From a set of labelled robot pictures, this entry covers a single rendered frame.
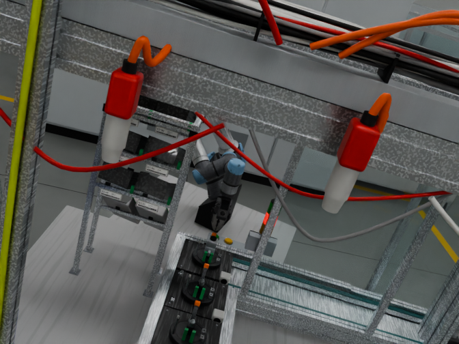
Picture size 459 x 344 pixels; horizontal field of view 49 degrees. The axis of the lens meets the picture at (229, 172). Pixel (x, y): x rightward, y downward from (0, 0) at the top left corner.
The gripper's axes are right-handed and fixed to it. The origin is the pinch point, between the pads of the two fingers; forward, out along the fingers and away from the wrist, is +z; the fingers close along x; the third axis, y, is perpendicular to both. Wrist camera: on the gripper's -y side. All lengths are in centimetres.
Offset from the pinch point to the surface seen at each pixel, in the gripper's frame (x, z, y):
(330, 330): -60, 15, -27
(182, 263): 10.1, 10.5, -19.0
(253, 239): -15.3, -15.0, -23.9
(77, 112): 154, 78, 263
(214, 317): -8.0, 9.0, -48.1
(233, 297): -14.9, 11.5, -29.8
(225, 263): -8.8, 10.5, -9.3
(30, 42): 44, -98, -123
